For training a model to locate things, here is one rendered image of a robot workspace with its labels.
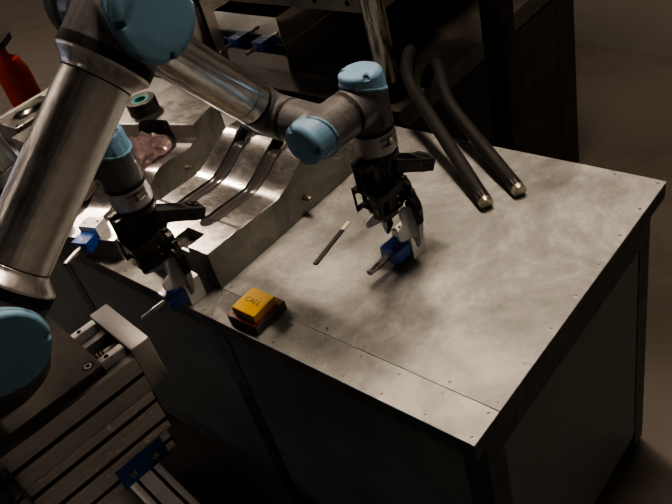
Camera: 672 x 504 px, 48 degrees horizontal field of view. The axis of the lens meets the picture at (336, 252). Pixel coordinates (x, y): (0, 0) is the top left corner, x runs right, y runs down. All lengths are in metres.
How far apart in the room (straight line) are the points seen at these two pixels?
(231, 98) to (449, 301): 0.51
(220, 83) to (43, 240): 0.40
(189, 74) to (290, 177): 0.50
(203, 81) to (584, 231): 0.74
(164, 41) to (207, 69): 0.25
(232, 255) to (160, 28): 0.70
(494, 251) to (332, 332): 0.34
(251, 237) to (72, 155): 0.69
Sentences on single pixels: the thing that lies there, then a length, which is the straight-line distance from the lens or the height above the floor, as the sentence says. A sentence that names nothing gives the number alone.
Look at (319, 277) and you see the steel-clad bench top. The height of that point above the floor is 0.80.
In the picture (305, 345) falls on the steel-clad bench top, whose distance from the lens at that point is 1.33.
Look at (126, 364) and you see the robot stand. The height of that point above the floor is 0.98.
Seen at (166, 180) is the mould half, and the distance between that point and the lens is 1.82.
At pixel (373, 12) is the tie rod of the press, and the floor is 1.03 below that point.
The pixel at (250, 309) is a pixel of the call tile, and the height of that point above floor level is 0.84.
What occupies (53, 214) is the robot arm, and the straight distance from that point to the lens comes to 0.91.
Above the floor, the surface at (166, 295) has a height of 0.84.
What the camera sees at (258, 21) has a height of 0.94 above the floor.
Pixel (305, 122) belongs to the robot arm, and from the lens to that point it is 1.17.
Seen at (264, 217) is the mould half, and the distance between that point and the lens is 1.55.
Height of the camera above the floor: 1.72
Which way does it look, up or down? 38 degrees down
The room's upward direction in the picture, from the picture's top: 16 degrees counter-clockwise
